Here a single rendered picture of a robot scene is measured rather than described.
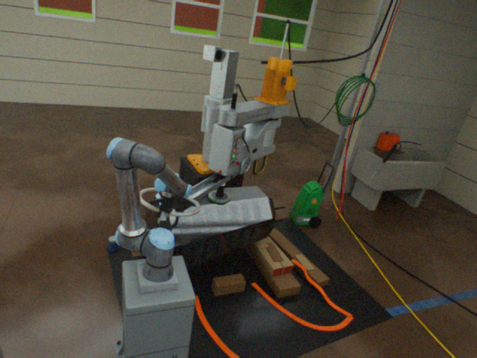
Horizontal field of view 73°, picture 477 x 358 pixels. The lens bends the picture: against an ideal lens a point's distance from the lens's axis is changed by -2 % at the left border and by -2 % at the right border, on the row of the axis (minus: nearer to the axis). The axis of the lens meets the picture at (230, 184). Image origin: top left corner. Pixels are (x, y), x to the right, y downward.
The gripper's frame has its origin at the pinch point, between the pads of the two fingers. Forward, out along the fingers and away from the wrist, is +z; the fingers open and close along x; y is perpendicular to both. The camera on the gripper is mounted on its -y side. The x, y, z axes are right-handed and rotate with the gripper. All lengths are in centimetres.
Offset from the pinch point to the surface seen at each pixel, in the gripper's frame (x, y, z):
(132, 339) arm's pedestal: -59, 12, 51
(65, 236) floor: 95, -116, 97
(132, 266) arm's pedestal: -32.9, -3.6, 20.4
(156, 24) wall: 601, -233, -185
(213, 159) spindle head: 70, 21, -37
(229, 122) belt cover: 57, 27, -74
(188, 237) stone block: 43, 20, 29
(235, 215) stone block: 75, 54, 10
